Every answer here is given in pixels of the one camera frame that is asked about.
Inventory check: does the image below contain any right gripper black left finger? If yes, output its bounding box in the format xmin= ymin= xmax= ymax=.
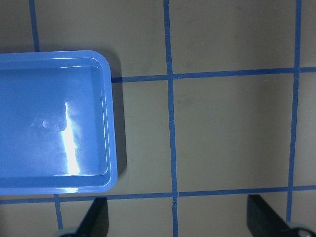
xmin=77 ymin=197 xmax=109 ymax=237

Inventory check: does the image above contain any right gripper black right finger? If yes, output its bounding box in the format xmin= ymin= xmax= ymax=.
xmin=247 ymin=195 xmax=296 ymax=237

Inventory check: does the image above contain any blue plastic tray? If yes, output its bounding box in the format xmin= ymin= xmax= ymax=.
xmin=0 ymin=50 xmax=118 ymax=196

